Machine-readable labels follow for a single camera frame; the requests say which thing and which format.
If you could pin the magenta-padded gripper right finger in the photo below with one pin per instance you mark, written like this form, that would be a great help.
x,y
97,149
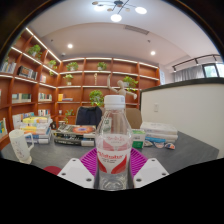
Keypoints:
x,y
149,172

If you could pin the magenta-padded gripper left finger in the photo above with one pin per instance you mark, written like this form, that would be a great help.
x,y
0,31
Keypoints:
x,y
76,173

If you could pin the clear red-labelled water bottle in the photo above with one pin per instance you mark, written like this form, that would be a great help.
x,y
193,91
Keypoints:
x,y
113,156

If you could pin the small painted pebble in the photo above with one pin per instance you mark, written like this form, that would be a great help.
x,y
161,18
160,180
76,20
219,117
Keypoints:
x,y
159,144
148,143
170,146

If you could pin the small green-white box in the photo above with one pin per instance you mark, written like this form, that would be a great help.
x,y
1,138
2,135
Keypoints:
x,y
138,139

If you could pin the dark stack of books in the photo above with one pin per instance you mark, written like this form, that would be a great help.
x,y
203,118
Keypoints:
x,y
75,135

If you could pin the white stack of books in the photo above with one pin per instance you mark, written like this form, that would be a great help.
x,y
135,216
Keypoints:
x,y
160,130

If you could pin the tan chair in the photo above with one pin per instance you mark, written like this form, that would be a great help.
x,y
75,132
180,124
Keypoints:
x,y
134,118

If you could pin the dark blue chair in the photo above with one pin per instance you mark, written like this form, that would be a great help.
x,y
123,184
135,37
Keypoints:
x,y
88,116

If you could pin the white mug with red print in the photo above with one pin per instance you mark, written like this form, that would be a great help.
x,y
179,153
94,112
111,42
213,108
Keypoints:
x,y
20,146

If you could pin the white partition with dark top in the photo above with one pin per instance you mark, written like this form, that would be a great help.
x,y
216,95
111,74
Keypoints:
x,y
190,110

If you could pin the wooden shelf unit with books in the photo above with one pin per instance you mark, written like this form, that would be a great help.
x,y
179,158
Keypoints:
x,y
50,93

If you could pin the grey window curtain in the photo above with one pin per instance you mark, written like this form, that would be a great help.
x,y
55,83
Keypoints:
x,y
188,73

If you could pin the round recessed ceiling light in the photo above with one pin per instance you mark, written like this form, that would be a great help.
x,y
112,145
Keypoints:
x,y
70,46
152,53

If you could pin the window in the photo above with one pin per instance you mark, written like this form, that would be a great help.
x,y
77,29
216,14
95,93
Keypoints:
x,y
213,70

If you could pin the ceiling air vent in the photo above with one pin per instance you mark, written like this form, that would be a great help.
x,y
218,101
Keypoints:
x,y
136,30

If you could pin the branched ceiling lamp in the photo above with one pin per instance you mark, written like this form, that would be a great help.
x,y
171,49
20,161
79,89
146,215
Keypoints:
x,y
116,8

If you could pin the white wall socket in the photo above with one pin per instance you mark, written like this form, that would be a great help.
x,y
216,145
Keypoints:
x,y
156,107

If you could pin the black ceiling track rail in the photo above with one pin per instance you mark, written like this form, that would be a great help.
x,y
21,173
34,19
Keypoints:
x,y
196,60

